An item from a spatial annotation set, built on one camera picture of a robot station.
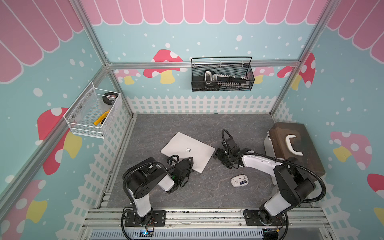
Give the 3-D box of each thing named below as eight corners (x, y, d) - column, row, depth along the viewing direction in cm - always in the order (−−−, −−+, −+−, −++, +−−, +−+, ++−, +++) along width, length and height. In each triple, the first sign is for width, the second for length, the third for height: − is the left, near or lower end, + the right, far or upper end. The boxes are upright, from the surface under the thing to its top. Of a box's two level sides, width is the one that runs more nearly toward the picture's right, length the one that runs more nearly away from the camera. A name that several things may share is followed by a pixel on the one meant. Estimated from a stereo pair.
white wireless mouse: (232, 188, 86) (233, 186, 83) (229, 179, 89) (230, 177, 87) (248, 184, 87) (250, 182, 85) (244, 175, 91) (245, 173, 88)
